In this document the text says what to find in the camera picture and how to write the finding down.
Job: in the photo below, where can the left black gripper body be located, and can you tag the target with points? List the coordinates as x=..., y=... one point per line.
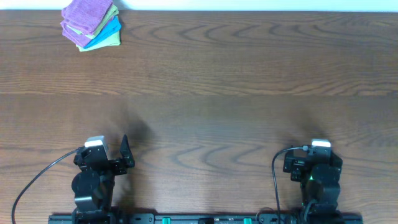
x=115, y=165

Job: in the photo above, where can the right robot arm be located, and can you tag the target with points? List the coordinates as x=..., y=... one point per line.
x=318, y=171

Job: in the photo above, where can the bottom green folded cloth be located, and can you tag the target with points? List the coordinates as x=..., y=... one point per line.
x=113, y=40

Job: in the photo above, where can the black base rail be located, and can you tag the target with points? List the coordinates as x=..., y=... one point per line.
x=199, y=218

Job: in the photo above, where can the blue folded cloth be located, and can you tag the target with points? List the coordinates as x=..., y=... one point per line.
x=111, y=28

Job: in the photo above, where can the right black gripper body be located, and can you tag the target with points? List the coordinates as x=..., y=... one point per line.
x=296, y=163

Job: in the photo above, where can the top green folded cloth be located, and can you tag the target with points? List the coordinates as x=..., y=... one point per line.
x=84, y=20

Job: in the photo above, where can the green folded cloth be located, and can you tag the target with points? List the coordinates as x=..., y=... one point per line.
x=84, y=20
x=113, y=40

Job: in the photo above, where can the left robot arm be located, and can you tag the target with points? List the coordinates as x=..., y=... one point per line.
x=93, y=186

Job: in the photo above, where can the purple microfiber cloth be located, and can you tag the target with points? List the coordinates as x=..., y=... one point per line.
x=89, y=16

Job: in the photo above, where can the purple folded cloth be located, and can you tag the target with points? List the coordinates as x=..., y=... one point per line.
x=79, y=39

